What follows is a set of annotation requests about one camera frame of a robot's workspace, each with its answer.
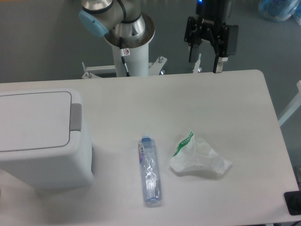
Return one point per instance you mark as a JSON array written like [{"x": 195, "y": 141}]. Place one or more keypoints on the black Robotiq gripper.
[{"x": 210, "y": 25}]

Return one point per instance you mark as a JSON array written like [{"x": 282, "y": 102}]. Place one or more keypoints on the white push-top trash can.
[{"x": 44, "y": 138}]

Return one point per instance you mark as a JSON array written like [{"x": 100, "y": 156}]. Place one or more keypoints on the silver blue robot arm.
[{"x": 129, "y": 31}]

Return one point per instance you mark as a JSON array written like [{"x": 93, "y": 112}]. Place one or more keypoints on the levelling foot bolt right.
[{"x": 197, "y": 68}]

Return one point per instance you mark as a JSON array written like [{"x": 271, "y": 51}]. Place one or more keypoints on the blue plastic bag on floor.
[{"x": 280, "y": 10}]

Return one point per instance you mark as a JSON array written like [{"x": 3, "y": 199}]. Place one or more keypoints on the crumpled white plastic bag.
[{"x": 195, "y": 154}]

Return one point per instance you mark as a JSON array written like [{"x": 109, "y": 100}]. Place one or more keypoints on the crushed clear plastic bottle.
[{"x": 149, "y": 170}]

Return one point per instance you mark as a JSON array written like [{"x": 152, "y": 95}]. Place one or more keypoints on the black device at table edge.
[{"x": 293, "y": 202}]

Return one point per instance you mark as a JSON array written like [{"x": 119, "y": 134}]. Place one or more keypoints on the white frame leg at right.
[{"x": 291, "y": 107}]

